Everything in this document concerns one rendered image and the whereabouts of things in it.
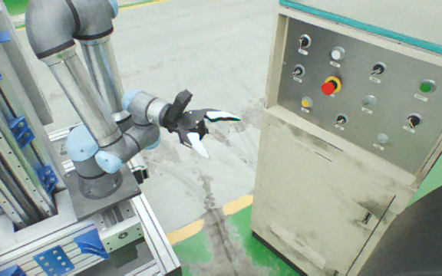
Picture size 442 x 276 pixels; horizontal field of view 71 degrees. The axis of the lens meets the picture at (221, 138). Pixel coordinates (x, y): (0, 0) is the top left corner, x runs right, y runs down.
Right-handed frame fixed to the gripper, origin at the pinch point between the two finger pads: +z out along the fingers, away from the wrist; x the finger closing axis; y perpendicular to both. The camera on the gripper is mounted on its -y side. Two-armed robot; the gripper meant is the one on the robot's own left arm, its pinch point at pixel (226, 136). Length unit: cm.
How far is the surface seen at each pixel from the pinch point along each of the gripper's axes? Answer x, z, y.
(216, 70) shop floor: -159, -122, 129
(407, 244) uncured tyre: 22, 38, -26
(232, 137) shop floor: -85, -57, 119
